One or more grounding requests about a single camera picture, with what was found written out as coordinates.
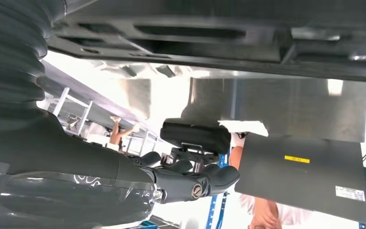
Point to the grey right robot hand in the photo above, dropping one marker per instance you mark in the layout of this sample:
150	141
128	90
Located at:
75	164

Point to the person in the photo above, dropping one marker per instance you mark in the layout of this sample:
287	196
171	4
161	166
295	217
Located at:
116	136
296	216

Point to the stainless steel workbench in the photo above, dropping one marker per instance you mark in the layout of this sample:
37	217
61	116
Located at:
296	107

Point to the dark grey laptop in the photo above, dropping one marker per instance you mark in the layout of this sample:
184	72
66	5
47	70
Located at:
296	183

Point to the white frame shelving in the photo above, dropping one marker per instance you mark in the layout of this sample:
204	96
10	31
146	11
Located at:
60	101

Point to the black office chair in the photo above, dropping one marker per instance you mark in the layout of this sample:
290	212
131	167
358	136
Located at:
195	136

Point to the white paper sheet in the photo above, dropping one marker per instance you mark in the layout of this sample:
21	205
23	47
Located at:
243	126

